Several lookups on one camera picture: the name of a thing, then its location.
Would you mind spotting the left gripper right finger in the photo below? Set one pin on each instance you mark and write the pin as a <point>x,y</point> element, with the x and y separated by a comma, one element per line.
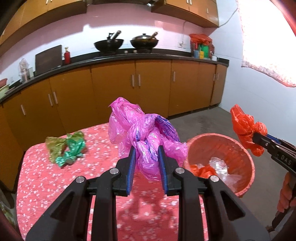
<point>227,218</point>

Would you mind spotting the small red plastic bag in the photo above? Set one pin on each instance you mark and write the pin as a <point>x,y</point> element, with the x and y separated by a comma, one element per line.
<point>245,127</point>

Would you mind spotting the right black wok with lid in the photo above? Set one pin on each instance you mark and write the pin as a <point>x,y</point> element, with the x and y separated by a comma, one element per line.
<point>145,41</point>

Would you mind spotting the black countertop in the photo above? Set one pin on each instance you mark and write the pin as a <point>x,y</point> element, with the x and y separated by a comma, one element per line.
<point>95,58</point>

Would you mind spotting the red bag covered items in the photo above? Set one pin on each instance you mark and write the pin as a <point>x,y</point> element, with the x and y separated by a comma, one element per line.
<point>201,43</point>

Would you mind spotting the large red plastic bag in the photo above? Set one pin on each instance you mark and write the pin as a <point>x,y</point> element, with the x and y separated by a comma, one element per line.
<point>202,171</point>

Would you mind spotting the red floral table cloth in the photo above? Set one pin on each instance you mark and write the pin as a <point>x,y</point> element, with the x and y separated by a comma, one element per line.
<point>146,214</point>

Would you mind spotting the wrapped jar on counter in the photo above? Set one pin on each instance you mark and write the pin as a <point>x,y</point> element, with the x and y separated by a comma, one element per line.
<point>23,68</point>

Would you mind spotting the clear plastic bag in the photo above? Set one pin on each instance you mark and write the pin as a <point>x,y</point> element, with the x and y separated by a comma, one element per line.
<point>221,169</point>

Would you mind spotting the right hand orange glove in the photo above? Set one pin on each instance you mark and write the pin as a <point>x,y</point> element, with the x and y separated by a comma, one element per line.
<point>285,200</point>

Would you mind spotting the wooden cabinets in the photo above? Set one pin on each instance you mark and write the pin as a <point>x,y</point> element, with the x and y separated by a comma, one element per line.
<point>33,15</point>
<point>80,98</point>

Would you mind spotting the stacked basins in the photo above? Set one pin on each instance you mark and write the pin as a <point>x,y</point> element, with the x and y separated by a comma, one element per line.
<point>3,87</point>

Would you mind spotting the bright green plastic bag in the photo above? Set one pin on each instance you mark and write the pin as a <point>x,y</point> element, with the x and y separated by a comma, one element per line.
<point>75,147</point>

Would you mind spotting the left black wok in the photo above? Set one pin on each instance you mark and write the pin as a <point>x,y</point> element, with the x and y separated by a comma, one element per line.
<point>111,44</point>

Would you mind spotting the pink window curtain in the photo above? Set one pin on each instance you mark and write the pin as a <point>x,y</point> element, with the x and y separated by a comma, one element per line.
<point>268,41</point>

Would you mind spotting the red bottle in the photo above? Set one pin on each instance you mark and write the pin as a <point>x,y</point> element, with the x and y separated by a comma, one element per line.
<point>67,58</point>

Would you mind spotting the red lined trash basket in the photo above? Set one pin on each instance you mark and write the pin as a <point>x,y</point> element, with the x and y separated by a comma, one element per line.
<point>203,147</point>

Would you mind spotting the purple plastic bag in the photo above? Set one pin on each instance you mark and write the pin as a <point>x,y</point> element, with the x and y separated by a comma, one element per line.
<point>130,127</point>

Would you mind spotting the olive green plastic bag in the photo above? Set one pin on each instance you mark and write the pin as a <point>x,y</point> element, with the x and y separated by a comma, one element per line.
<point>56,146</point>

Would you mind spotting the upper wooden cabinets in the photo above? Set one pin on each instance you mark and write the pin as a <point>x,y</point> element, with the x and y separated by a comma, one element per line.
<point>33,15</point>

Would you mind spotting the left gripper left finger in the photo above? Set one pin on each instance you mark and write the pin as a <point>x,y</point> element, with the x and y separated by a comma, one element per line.
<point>67,218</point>

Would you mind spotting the dark cutting board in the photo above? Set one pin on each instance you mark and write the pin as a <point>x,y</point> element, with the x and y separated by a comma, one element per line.
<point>48,60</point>

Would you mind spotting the lower wooden cabinets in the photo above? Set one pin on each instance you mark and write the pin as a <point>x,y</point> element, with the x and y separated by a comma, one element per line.
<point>80,98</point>

